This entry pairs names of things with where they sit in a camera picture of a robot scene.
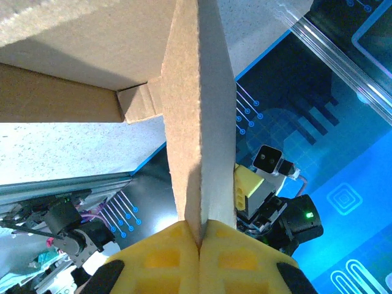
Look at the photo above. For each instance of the brown cardboard box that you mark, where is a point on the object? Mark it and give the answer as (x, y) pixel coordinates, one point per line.
(196, 122)

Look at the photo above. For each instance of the aluminium frame rail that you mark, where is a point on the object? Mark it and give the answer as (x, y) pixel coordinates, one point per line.
(61, 185)

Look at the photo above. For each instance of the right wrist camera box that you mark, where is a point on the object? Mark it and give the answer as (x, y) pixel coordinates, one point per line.
(266, 159)

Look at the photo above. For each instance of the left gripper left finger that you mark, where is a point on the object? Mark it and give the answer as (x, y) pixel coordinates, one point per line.
(159, 263)

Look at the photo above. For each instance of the aluminium upright post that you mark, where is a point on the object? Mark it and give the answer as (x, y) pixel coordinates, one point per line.
(337, 61)

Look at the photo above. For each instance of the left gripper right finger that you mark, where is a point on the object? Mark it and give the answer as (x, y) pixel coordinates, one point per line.
(239, 263)

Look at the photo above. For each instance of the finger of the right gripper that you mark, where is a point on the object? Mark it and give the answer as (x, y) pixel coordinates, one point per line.
(245, 180)
(260, 199)

